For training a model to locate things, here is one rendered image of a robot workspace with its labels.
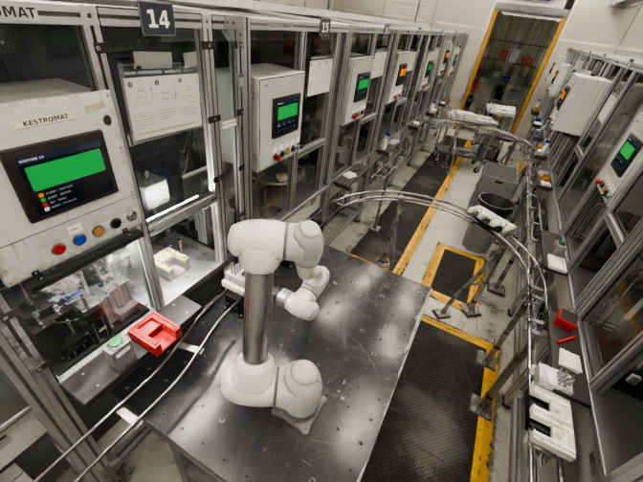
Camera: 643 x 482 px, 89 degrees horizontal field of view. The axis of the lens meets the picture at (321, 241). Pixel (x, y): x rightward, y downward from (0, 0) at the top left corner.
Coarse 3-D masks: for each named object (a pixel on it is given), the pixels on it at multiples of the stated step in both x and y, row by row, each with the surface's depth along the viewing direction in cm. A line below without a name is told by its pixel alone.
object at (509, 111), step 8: (488, 104) 677; (496, 104) 675; (488, 112) 621; (496, 112) 617; (504, 112) 630; (512, 112) 622; (504, 120) 685; (512, 120) 616; (480, 136) 700; (488, 136) 707; (472, 144) 730; (496, 144) 660
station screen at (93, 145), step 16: (80, 144) 90; (96, 144) 94; (16, 160) 79; (32, 160) 82; (48, 160) 85; (96, 176) 97; (32, 192) 84; (48, 192) 87; (64, 192) 91; (80, 192) 95; (96, 192) 99; (48, 208) 89
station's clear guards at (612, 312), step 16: (624, 272) 152; (640, 272) 140; (624, 288) 147; (640, 288) 136; (608, 304) 154; (624, 304) 142; (640, 304) 132; (592, 320) 162; (608, 320) 149; (624, 320) 138; (640, 320) 128; (592, 336) 156; (608, 336) 145; (624, 336) 134; (592, 352) 151; (608, 352) 140; (592, 368) 146
